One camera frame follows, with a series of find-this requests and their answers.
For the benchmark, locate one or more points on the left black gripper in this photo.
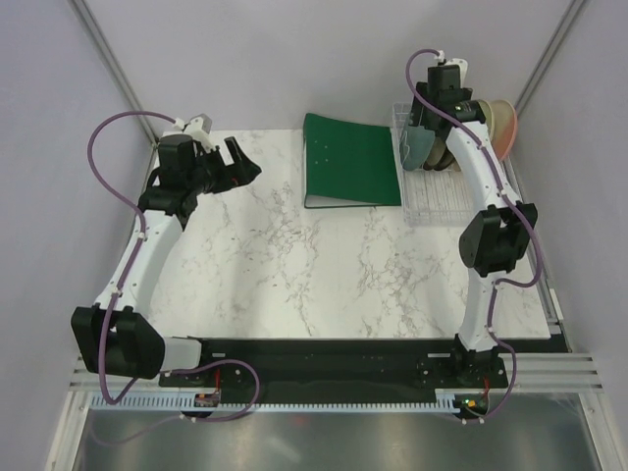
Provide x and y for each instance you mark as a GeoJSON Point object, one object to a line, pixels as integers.
{"type": "Point", "coordinates": [240, 173]}

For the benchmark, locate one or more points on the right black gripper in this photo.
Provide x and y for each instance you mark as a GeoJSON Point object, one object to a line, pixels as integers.
{"type": "Point", "coordinates": [416, 114]}

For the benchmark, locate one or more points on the grey-blue plate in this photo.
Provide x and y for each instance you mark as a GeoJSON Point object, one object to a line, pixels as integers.
{"type": "Point", "coordinates": [415, 146]}

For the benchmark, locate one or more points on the red rimmed cream plate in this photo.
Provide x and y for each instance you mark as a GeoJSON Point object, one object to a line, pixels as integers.
{"type": "Point", "coordinates": [435, 155]}

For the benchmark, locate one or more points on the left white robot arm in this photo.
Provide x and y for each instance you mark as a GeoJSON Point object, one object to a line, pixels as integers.
{"type": "Point", "coordinates": [114, 335]}

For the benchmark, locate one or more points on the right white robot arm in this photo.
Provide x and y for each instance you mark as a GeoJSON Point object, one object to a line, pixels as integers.
{"type": "Point", "coordinates": [495, 239]}

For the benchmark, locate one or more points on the pale green plate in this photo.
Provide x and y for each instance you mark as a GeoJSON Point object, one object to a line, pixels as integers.
{"type": "Point", "coordinates": [486, 112]}

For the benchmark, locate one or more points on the pink and cream plate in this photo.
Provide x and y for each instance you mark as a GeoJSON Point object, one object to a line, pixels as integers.
{"type": "Point", "coordinates": [506, 127]}

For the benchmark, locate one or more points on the dark rimmed beige plate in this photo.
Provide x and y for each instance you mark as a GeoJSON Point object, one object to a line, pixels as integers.
{"type": "Point", "coordinates": [446, 161]}

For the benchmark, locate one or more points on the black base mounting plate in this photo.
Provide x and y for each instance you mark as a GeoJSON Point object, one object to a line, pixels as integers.
{"type": "Point", "coordinates": [417, 365]}

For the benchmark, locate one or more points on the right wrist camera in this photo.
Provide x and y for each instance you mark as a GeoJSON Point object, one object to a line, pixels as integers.
{"type": "Point", "coordinates": [443, 60]}

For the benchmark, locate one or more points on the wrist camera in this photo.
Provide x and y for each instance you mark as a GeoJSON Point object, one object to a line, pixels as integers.
{"type": "Point", "coordinates": [199, 128]}
{"type": "Point", "coordinates": [443, 60]}

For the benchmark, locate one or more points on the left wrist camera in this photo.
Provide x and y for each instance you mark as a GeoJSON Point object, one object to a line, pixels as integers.
{"type": "Point", "coordinates": [199, 128]}

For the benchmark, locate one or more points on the green ring binder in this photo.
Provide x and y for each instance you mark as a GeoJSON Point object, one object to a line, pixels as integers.
{"type": "Point", "coordinates": [347, 164]}

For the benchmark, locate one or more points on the white wire dish rack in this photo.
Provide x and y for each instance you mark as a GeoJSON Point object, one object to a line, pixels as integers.
{"type": "Point", "coordinates": [429, 198]}

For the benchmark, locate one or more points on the right aluminium corner post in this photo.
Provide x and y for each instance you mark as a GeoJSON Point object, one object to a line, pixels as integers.
{"type": "Point", "coordinates": [567, 22]}

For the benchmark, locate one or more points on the aluminium corner post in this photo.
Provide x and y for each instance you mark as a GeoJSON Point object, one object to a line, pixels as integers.
{"type": "Point", "coordinates": [567, 22]}
{"type": "Point", "coordinates": [99, 41]}

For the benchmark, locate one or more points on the left aluminium corner post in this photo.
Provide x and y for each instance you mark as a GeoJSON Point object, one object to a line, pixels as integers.
{"type": "Point", "coordinates": [99, 41]}

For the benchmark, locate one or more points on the aluminium frame rail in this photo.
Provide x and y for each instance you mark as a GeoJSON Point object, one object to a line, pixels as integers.
{"type": "Point", "coordinates": [536, 373]}

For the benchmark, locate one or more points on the white slotted cable duct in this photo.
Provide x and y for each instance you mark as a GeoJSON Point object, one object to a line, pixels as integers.
{"type": "Point", "coordinates": [218, 402]}

